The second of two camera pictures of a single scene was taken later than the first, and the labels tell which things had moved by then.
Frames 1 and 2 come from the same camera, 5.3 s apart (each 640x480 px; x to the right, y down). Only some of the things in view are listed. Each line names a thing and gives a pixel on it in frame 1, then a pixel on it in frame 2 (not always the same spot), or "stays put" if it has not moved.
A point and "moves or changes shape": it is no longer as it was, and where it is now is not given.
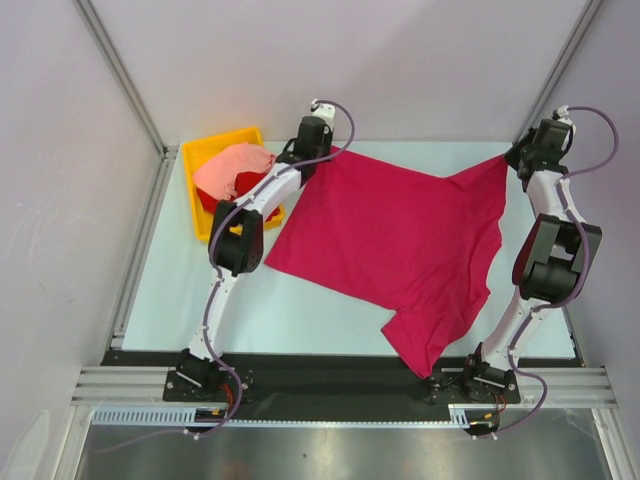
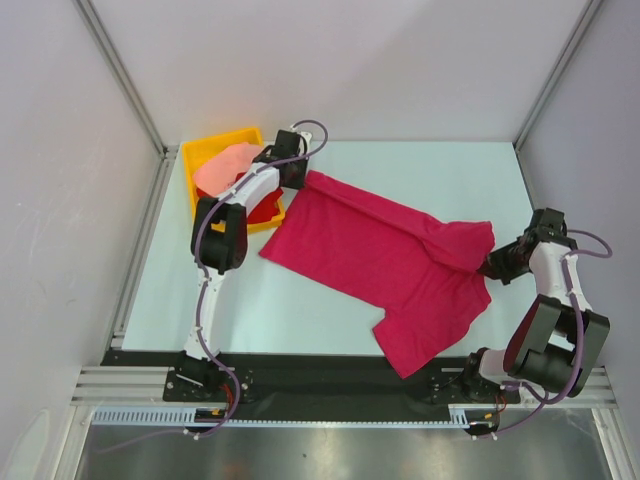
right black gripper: (512, 154) → (495, 268)
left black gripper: (326, 136) → (298, 183)
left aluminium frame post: (166, 152) stays put
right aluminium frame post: (588, 17) stays put
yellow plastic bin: (195, 153) stays put
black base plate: (285, 379) stays put
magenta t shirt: (422, 244) moves or changes shape
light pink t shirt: (218, 175) stays put
